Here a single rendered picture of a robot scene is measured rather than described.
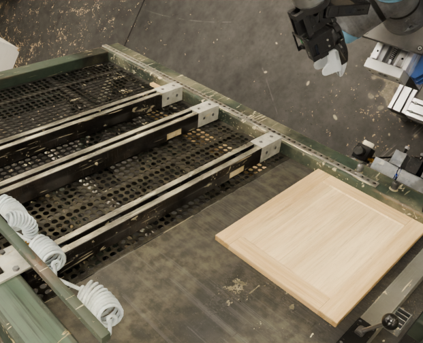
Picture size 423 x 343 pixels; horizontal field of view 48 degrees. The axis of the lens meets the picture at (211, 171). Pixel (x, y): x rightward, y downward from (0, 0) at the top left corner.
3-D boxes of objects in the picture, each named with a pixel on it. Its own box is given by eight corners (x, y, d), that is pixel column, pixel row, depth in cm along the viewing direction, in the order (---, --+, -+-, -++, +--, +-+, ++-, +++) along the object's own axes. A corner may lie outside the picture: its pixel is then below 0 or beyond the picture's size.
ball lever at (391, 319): (366, 335, 118) (405, 322, 108) (357, 344, 115) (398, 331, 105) (356, 322, 119) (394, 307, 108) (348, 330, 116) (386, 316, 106)
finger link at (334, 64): (323, 86, 111) (312, 54, 105) (345, 72, 111) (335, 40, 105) (330, 92, 109) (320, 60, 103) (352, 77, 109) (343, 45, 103)
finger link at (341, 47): (333, 60, 108) (323, 28, 102) (339, 56, 108) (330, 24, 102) (345, 68, 104) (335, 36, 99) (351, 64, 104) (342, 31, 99)
